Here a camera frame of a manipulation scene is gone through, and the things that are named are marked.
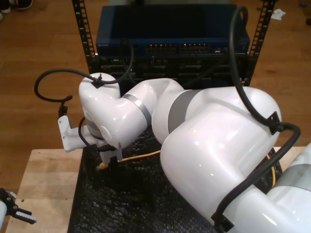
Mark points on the grey flat strip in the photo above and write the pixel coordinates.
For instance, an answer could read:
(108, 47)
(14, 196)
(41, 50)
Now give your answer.
(13, 194)

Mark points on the black bubble wrap mat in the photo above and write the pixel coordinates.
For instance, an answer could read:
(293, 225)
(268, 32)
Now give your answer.
(121, 206)

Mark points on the black rack server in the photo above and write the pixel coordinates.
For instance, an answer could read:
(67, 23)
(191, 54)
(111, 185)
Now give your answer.
(165, 65)

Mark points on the person's dark shoe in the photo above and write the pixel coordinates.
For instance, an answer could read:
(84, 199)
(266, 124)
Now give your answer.
(24, 4)

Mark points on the white crumpled paper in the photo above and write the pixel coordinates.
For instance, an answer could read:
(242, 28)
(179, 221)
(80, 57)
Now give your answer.
(278, 14)

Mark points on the small dark object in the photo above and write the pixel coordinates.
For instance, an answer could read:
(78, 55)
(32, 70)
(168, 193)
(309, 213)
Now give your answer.
(309, 21)

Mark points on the small blue object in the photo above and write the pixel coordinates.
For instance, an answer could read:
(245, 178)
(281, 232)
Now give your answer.
(302, 4)

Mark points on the blue network switch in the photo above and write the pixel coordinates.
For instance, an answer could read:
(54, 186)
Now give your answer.
(170, 24)

